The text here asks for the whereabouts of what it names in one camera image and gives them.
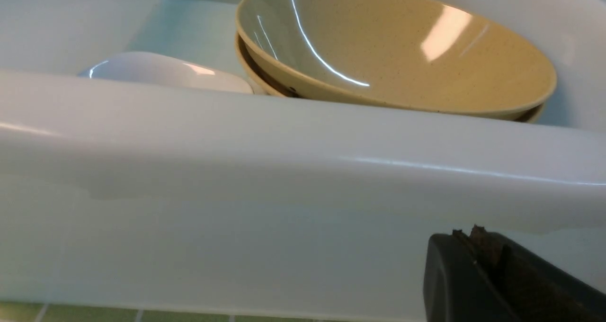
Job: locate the white dish in bin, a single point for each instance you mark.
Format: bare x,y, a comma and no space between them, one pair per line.
157,69

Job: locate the large white plastic bin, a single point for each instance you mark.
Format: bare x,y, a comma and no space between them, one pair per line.
130,197

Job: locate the lower tan noodle bowl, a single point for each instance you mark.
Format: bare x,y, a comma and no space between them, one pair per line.
272,88

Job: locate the tan noodle bowl in bin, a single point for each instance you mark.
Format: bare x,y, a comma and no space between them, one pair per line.
421,55

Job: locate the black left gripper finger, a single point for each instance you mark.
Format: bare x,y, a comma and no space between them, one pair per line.
486,277

